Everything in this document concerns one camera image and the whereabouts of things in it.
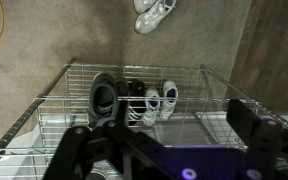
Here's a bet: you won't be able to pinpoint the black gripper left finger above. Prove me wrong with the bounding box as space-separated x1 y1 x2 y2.
43 121 137 180

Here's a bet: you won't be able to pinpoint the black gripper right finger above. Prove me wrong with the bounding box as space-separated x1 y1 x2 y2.
226 99 281 180

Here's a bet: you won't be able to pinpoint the dark grey sneaker white sole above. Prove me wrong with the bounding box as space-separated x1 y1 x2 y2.
88 71 119 127

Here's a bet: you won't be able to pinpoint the black sandal on bottom shelf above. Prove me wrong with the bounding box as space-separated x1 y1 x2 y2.
115 77 129 96

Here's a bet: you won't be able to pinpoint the small white shoe left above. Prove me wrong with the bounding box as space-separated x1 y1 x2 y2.
142 87 160 126

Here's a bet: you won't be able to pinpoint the small white shoe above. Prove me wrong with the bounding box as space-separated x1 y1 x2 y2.
142 87 160 126
160 80 178 120

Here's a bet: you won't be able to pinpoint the small white shoe right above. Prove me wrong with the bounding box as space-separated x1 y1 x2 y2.
160 80 178 120

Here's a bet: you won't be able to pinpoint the grey sneaker on floor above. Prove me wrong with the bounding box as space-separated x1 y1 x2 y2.
135 0 177 34
133 0 157 13

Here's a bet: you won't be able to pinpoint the black slide white stripes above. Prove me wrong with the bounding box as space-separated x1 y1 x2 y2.
128 79 146 125

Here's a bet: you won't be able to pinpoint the chrome wire shoe rack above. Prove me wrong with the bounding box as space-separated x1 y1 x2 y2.
0 64 288 180

